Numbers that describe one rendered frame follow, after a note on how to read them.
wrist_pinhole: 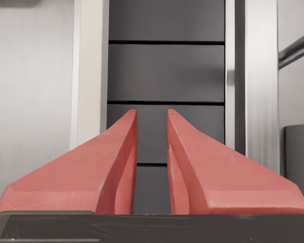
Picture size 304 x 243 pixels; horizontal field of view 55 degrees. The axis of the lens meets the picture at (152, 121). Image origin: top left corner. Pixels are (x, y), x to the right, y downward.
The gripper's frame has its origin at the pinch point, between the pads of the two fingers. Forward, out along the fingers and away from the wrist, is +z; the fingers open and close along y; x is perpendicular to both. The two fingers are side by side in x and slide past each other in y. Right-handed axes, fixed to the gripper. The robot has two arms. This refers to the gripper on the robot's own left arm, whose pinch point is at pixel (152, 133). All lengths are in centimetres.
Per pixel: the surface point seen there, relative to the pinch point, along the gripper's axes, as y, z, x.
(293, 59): -9.7, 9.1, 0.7
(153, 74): -0.1, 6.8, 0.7
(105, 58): 2.5, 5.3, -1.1
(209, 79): -3.6, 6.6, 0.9
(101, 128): 2.6, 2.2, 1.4
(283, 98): -10.4, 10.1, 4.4
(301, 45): -9.4, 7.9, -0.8
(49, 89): 8.1, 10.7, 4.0
